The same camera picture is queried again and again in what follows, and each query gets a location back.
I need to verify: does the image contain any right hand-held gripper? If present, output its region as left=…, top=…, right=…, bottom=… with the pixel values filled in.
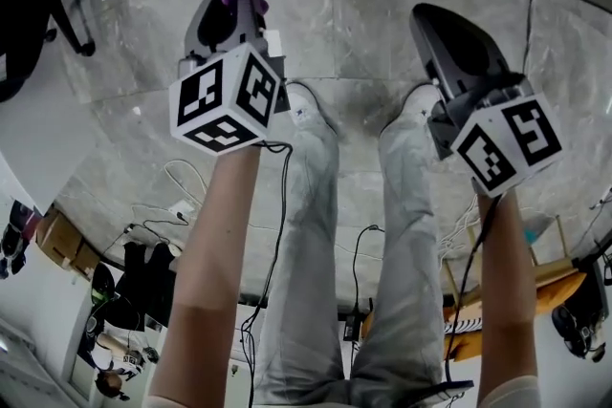
left=409, top=2, right=565, bottom=200

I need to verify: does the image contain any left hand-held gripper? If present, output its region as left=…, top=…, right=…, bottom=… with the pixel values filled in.
left=168, top=0, right=291, bottom=158

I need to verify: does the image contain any person's left forearm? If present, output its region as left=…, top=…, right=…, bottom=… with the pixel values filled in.
left=147, top=147, right=269, bottom=408

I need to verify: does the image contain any person's right forearm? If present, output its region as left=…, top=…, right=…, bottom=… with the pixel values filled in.
left=470, top=190, right=539, bottom=393

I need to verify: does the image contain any person's right white shoe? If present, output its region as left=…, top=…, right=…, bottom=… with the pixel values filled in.
left=380, top=83, right=441, bottom=130

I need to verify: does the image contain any person's white shoe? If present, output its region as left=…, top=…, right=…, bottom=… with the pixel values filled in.
left=285, top=80, right=343, bottom=135
left=380, top=83, right=441, bottom=130

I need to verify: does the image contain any person's left white shoe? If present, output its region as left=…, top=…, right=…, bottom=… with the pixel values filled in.
left=285, top=80, right=343, bottom=135

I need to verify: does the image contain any person's right leg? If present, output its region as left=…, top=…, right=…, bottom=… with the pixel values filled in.
left=351, top=109, right=446, bottom=408

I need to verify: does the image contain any person's leg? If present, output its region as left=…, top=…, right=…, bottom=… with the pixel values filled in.
left=351, top=109, right=446, bottom=408
left=252, top=118, right=353, bottom=408

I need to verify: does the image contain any black office chair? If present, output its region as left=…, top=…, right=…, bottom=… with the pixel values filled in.
left=0, top=0, right=124, bottom=104

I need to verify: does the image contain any white bathtub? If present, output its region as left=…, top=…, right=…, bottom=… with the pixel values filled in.
left=0, top=75, right=101, bottom=216

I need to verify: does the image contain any person's left leg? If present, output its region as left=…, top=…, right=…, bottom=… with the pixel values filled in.
left=252, top=118, right=353, bottom=408

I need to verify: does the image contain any cardboard box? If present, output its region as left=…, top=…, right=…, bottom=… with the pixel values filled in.
left=35, top=204, right=85, bottom=267
left=71, top=241, right=102, bottom=282

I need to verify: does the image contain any person's white shirt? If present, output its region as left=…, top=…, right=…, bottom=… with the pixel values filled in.
left=142, top=372, right=541, bottom=408

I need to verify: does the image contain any thin white cable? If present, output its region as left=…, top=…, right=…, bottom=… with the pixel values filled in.
left=131, top=157, right=211, bottom=225

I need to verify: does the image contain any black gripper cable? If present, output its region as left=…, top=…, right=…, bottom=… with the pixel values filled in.
left=444, top=195, right=503, bottom=383
left=238, top=140, right=294, bottom=408

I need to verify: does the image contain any black floor cable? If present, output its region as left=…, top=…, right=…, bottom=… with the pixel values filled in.
left=102, top=214, right=190, bottom=254

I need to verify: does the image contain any black power adapter cable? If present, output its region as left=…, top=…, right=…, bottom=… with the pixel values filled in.
left=343, top=224, right=386, bottom=343

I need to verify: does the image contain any black camera equipment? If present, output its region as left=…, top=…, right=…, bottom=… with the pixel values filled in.
left=549, top=243, right=612, bottom=364

